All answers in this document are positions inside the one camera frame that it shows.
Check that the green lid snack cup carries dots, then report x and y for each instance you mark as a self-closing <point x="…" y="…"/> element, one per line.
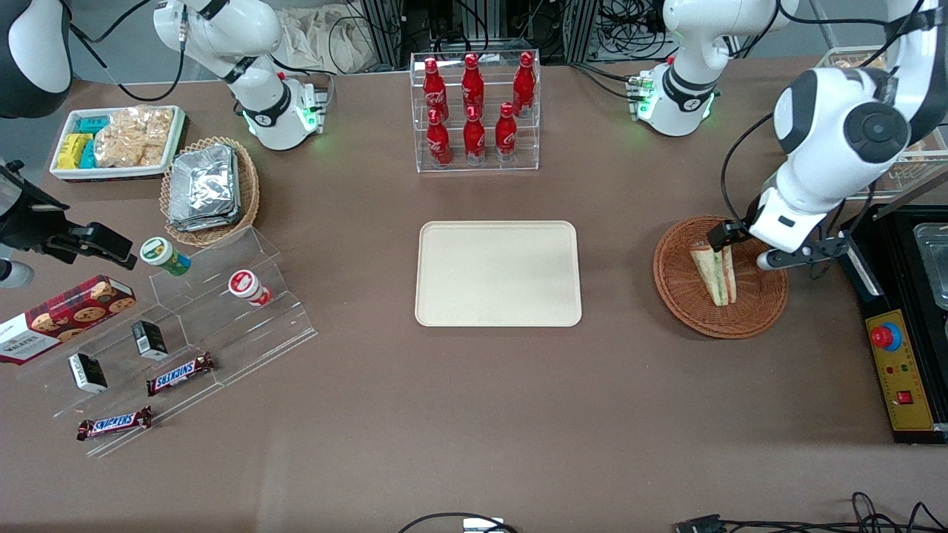
<point x="163" y="255"/>

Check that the red lid snack cup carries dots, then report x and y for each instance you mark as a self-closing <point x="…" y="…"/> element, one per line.
<point x="248" y="287"/>

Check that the red cola bottle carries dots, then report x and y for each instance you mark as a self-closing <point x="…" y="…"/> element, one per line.
<point x="472" y="85"/>
<point x="524" y="83"/>
<point x="506" y="135"/>
<point x="435" y="89"/>
<point x="475" y="139"/>
<point x="438" y="141"/>

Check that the oval wicker basket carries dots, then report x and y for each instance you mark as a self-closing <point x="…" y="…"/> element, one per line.
<point x="248" y="192"/>

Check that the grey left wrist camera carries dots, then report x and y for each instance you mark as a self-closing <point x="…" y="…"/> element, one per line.
<point x="792" y="256"/>

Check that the aluminium frame post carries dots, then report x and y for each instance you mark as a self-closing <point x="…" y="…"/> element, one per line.
<point x="581" y="29"/>
<point x="385" y="33"/>

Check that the yellow snack packet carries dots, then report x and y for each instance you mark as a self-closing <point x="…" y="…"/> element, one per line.
<point x="72" y="152"/>

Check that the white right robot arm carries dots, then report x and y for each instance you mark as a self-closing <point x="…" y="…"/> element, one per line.
<point x="259" y="33"/>

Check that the clear acrylic bottle rack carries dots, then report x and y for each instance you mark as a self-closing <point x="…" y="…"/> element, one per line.
<point x="478" y="169"/>

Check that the small black box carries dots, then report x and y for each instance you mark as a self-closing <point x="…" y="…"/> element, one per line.
<point x="150" y="339"/>
<point x="87" y="372"/>

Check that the triangle sandwich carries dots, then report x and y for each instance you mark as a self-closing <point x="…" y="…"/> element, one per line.
<point x="718" y="283"/>

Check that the teal snack packet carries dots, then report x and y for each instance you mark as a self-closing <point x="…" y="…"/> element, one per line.
<point x="88" y="155"/>
<point x="94" y="124"/>

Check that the clear metal-rimmed container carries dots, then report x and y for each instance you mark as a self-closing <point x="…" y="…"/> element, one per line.
<point x="935" y="259"/>

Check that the red tartan cookie box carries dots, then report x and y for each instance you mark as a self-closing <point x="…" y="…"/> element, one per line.
<point x="59" y="318"/>

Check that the white rectangular snack dish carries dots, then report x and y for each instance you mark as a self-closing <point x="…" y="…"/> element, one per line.
<point x="111" y="173"/>

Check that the beige crumpled cloth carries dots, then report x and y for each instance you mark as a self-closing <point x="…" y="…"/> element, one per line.
<point x="326" y="37"/>

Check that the brown Snickers bar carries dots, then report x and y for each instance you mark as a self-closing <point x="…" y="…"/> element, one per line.
<point x="115" y="423"/>
<point x="180" y="374"/>

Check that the silver foil packs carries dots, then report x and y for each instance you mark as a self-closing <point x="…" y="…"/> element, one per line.
<point x="204" y="189"/>

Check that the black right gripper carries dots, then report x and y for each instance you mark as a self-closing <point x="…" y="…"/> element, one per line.
<point x="28" y="220"/>

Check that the clear acrylic stepped stand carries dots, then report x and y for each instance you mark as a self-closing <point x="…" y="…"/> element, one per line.
<point x="222" y="333"/>

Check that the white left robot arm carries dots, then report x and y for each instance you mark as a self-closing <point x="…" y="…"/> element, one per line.
<point x="822" y="118"/>

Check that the clear bag of crackers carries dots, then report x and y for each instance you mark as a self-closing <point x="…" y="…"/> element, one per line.
<point x="133" y="137"/>

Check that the beige plastic tray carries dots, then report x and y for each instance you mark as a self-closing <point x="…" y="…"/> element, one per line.
<point x="498" y="274"/>

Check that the round brown wicker basket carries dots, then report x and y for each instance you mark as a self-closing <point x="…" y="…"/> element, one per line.
<point x="752" y="311"/>

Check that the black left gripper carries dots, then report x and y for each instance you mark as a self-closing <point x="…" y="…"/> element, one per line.
<point x="724" y="235"/>

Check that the red emergency stop button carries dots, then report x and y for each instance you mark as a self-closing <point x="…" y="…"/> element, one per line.
<point x="885" y="337"/>

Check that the yellow control panel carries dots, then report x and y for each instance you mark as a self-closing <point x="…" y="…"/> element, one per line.
<point x="907" y="370"/>

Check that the grey metal bar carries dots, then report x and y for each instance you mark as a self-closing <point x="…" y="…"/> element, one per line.
<point x="911" y="194"/>

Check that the black control box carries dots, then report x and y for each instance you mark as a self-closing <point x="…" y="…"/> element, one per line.
<point x="863" y="274"/>

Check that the small white device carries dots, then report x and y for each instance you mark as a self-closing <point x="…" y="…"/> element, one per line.
<point x="483" y="525"/>

